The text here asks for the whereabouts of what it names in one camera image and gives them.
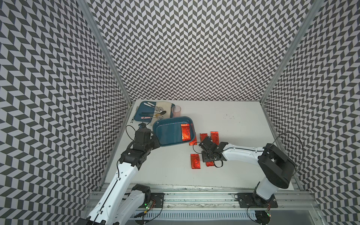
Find red tea bag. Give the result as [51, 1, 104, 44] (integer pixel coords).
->
[181, 124, 192, 142]
[205, 162, 215, 167]
[190, 154, 201, 169]
[189, 137, 197, 146]
[211, 131, 219, 145]
[200, 133, 208, 142]

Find teal storage box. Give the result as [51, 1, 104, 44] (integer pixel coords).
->
[153, 116, 196, 147]

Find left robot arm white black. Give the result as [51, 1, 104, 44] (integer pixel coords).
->
[76, 127, 160, 225]

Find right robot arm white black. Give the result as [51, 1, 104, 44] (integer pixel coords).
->
[199, 137, 296, 208]

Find teal flat tray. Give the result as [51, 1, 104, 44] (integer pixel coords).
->
[134, 100, 175, 123]

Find black spoon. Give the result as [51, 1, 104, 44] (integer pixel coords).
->
[143, 111, 167, 115]

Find beige cloth napkin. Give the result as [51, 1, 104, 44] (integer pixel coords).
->
[155, 101, 172, 119]

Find pink plastic cup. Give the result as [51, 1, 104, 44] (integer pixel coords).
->
[172, 106, 182, 117]

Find green handled gold spoon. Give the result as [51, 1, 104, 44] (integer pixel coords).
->
[140, 112, 162, 117]

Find white handled spoon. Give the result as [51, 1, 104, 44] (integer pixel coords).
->
[144, 102, 164, 113]
[146, 102, 164, 111]

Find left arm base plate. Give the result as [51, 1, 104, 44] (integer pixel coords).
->
[138, 192, 165, 210]

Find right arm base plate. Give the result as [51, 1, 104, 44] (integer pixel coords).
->
[235, 192, 278, 209]

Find aluminium front rail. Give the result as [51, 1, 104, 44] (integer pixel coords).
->
[147, 184, 320, 211]

